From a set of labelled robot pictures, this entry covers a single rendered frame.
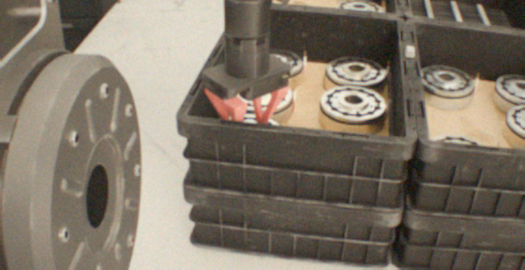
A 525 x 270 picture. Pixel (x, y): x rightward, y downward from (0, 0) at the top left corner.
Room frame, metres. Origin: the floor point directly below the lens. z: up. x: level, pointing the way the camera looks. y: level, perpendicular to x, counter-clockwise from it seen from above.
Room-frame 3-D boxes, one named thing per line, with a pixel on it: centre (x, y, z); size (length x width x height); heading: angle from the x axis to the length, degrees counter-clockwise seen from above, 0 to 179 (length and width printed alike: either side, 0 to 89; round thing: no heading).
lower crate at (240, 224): (0.77, -0.08, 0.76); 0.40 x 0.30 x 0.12; 170
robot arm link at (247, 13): (0.68, 0.01, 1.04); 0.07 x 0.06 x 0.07; 174
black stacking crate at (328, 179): (0.77, -0.08, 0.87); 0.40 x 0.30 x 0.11; 170
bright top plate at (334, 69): (0.86, -0.17, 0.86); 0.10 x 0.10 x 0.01
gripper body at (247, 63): (0.67, 0.01, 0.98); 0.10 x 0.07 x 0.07; 129
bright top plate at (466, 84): (0.84, -0.32, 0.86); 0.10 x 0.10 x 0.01
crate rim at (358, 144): (0.77, -0.08, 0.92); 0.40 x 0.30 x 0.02; 170
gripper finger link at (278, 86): (0.68, 0.00, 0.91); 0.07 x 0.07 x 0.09; 39
